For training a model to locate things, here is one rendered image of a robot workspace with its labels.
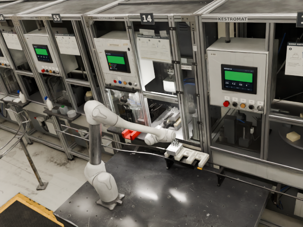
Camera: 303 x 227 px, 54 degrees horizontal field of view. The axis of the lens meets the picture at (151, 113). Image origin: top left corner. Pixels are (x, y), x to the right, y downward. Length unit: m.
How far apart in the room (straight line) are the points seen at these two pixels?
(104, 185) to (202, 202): 0.79
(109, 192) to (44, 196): 1.67
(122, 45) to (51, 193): 2.21
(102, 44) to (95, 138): 0.85
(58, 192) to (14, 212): 0.54
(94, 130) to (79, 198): 0.67
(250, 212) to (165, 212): 0.63
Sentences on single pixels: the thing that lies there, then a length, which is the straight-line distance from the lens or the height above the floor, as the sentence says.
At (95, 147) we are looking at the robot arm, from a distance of 2.50.
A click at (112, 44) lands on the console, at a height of 1.79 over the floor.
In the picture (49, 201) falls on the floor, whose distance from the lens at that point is 3.95.
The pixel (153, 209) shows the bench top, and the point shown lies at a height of 0.68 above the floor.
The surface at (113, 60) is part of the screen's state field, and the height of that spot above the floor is 1.64.
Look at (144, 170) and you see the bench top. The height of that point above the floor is 0.68.
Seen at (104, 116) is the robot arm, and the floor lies 1.46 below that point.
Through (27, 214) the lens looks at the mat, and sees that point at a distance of 3.92.
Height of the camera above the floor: 2.55
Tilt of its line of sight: 31 degrees down
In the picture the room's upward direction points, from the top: 10 degrees counter-clockwise
